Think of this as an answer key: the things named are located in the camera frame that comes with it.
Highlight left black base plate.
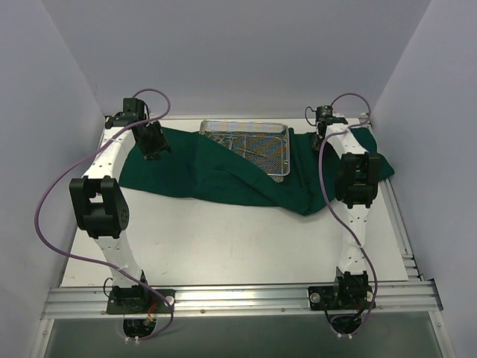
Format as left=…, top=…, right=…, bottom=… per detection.
left=106, top=286, right=171, bottom=315

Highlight green surgical drape cloth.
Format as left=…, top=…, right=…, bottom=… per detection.
left=118, top=125, right=396, bottom=216

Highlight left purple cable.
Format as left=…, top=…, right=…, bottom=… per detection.
left=34, top=88, right=176, bottom=340

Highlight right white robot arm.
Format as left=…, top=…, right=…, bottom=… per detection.
left=313, top=105, right=381, bottom=308

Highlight wire mesh instrument tray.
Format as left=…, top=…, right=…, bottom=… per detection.
left=200, top=119, right=291, bottom=183

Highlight aluminium front rail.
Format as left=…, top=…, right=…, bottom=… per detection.
left=41, top=280, right=443, bottom=319

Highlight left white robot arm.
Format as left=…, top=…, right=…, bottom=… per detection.
left=69, top=96, right=171, bottom=313

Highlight steel surgical scissors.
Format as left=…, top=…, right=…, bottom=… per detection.
left=208, top=132, right=239, bottom=148

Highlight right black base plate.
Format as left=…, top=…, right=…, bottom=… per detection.
left=307, top=286, right=376, bottom=311

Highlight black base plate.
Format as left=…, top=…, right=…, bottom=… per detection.
left=307, top=286, right=376, bottom=311
left=106, top=286, right=171, bottom=315

